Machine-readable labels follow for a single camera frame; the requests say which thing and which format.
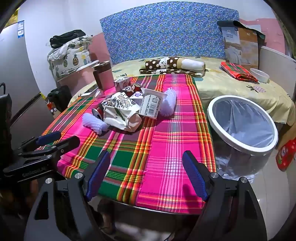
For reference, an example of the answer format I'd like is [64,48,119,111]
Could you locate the silver refrigerator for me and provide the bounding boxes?
[1,21,54,149]

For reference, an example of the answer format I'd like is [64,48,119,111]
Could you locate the black clothing on bundle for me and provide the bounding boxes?
[50,30,86,49]

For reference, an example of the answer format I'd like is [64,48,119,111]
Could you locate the pink storage box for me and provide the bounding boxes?
[57,60,99,96]

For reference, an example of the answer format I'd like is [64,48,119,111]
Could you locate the cardboard bedding box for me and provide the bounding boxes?
[217,21,265,70]

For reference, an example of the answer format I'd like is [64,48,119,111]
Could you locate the folded red plaid cloth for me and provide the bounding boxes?
[220,62,259,83]

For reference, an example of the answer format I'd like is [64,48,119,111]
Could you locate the pink brown milk carton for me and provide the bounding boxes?
[114,76,130,91]

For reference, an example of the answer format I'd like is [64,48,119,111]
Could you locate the white round trash bin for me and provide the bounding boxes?
[207,95,278,182]

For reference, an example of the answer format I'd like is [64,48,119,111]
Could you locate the pineapple print bedding bundle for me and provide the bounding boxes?
[47,35,92,82]

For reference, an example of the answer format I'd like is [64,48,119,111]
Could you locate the pink brown tumbler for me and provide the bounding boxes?
[93,61,114,90]

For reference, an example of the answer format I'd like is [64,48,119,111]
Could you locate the pink plaid tablecloth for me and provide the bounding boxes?
[45,74,216,214]

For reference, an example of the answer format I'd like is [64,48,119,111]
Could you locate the purple milk carton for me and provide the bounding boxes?
[130,88,167,120]

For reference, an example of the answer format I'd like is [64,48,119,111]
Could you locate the red detergent bottle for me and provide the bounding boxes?
[275,138,295,172]

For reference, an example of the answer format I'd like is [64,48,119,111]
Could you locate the blue floral headboard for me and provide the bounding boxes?
[100,1,239,64]

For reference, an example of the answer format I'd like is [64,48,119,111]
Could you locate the patterned paper cup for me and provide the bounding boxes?
[101,92,142,133]

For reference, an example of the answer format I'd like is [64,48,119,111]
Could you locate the black bag on floor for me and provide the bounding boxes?
[47,85,72,113]

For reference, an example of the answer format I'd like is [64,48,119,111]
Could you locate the translucent trash bag liner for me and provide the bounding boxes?
[212,98,274,148]

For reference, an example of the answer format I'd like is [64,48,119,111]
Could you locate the yellow bed sheet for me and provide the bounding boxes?
[68,56,296,127]

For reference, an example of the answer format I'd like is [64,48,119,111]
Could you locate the brown polka dot blanket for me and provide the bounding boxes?
[139,57,206,77]

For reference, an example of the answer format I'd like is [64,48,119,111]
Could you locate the white plastic bowl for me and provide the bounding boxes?
[250,68,269,83]

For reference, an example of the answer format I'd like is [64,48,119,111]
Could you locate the red soda can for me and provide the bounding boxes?
[122,83,141,97]

